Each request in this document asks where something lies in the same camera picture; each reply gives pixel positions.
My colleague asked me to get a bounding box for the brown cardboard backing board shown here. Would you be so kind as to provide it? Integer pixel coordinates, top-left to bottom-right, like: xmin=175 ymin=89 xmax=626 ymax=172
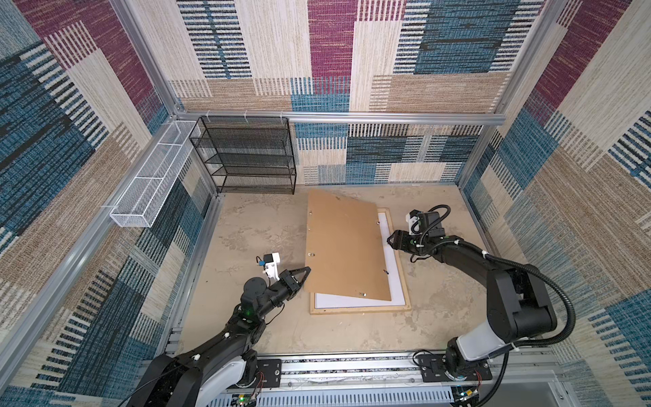
xmin=305 ymin=189 xmax=391 ymax=301

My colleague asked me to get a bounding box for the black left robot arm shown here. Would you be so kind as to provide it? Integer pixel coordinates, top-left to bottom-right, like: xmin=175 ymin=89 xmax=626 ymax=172
xmin=120 ymin=266 xmax=311 ymax=406

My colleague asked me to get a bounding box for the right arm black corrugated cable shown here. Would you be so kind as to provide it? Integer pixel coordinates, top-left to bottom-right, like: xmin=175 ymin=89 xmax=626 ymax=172
xmin=472 ymin=253 xmax=576 ymax=407

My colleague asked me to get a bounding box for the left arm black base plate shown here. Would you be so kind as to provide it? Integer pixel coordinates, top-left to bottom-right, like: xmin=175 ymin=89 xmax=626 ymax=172
xmin=255 ymin=359 xmax=282 ymax=389

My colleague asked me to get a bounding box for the aluminium mounting rail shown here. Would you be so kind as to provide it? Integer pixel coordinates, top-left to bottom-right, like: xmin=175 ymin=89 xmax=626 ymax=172
xmin=195 ymin=349 xmax=577 ymax=406

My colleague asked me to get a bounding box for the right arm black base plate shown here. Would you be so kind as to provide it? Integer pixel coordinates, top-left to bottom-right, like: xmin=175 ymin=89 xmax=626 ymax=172
xmin=413 ymin=352 xmax=493 ymax=383

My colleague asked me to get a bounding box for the light wooden picture frame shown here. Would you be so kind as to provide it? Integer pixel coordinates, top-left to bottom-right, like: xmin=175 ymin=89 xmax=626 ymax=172
xmin=308 ymin=209 xmax=412 ymax=315

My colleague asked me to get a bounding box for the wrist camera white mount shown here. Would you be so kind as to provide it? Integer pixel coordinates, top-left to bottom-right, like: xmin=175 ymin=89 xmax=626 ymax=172
xmin=256 ymin=252 xmax=281 ymax=283
xmin=405 ymin=210 xmax=423 ymax=236

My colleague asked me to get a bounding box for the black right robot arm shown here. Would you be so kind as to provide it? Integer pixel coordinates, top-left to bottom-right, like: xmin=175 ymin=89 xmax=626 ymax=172
xmin=387 ymin=205 xmax=558 ymax=381

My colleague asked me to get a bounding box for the white wire mesh basket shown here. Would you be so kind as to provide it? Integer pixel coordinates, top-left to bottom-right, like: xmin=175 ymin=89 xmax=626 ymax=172
xmin=110 ymin=120 xmax=198 ymax=228

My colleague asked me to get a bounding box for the black wire mesh shelf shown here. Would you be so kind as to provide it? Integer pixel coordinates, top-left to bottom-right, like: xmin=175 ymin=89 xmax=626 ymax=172
xmin=189 ymin=116 xmax=298 ymax=194

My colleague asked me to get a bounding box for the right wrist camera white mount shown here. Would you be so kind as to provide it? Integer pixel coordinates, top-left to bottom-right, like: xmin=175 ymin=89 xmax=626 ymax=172
xmin=405 ymin=210 xmax=423 ymax=236

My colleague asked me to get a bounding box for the autumn forest photo print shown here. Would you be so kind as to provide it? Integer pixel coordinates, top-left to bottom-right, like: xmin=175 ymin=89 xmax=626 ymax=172
xmin=305 ymin=197 xmax=411 ymax=315

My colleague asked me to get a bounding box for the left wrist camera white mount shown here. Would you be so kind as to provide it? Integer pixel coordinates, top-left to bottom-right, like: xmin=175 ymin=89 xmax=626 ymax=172
xmin=256 ymin=252 xmax=281 ymax=283

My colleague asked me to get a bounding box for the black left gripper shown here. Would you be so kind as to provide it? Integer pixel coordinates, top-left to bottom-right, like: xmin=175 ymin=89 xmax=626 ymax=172
xmin=255 ymin=266 xmax=308 ymax=322

